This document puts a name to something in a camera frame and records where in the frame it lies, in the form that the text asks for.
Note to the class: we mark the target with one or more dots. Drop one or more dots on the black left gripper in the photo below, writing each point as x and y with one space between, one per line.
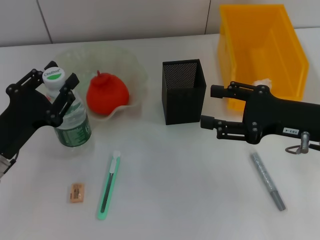
22 117

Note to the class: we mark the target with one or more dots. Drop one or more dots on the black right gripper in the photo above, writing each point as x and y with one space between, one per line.
282 117

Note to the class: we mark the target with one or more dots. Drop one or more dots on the clear green-label water bottle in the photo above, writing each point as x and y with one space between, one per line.
75 132

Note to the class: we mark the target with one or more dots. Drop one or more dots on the white paper ball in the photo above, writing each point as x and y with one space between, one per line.
262 82

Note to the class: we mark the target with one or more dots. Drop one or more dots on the orange fruit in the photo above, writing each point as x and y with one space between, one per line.
107 95

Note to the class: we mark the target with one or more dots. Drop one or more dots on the black mesh pen holder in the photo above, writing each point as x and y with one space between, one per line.
182 105

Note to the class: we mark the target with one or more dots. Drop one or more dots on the clear glass fruit plate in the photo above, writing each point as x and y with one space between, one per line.
135 75

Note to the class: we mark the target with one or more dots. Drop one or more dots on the grey marker pen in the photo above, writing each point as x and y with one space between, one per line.
267 181

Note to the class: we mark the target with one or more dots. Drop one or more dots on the small tan eraser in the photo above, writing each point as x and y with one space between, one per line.
77 193

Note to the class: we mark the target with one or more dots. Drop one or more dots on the green utility knife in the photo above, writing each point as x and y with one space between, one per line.
107 195

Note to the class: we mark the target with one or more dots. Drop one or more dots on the yellow plastic bin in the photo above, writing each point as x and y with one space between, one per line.
262 50

